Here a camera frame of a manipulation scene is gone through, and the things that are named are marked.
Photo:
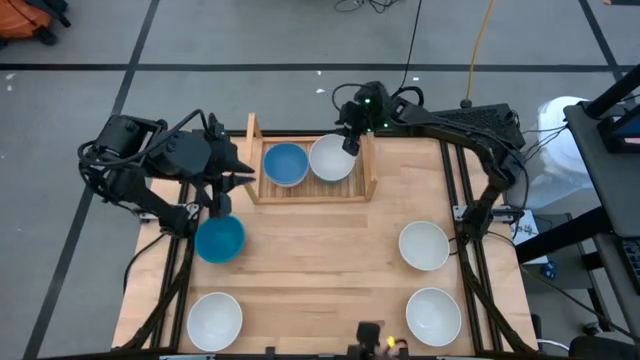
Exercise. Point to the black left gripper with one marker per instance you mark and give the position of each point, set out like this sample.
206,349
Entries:
215,155

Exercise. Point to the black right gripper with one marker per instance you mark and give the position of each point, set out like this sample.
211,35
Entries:
365,112

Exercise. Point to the blue bowl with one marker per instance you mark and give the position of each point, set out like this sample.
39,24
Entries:
286,162

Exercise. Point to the white ceramic bowl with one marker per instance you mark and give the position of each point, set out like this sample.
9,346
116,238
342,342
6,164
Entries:
433,316
214,321
424,245
330,157

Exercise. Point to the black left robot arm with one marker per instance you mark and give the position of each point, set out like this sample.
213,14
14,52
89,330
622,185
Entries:
145,198

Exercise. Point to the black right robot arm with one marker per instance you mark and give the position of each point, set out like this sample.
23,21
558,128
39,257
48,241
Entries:
487,195

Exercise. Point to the wooden slatted shelf riser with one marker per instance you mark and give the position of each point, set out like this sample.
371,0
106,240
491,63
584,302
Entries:
350,191

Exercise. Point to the white paper sheet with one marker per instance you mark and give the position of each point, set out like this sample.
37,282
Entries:
527,232

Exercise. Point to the black stand beam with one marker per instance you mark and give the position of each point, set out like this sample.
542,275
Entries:
615,90
565,236

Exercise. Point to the small blue object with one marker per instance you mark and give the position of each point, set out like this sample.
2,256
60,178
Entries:
549,271

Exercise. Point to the grey desk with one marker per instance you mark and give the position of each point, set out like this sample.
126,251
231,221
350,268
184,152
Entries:
615,185

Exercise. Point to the black tablet with blue screen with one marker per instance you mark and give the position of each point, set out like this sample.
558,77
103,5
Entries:
625,127

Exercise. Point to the orange and black bag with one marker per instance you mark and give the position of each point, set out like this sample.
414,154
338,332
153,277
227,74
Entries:
22,20

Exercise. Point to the black keyboard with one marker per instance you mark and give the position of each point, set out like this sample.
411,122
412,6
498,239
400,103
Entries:
632,265

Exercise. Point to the black chair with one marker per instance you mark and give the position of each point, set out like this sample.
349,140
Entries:
600,350

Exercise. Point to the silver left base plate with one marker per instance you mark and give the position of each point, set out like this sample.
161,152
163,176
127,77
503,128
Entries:
192,210

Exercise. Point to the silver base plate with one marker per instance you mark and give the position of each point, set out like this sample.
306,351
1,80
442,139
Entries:
192,210
459,212

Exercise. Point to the black aluminium table frame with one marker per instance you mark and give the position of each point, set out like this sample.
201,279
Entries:
285,133

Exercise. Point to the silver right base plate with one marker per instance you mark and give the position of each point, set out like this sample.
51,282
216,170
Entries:
459,212

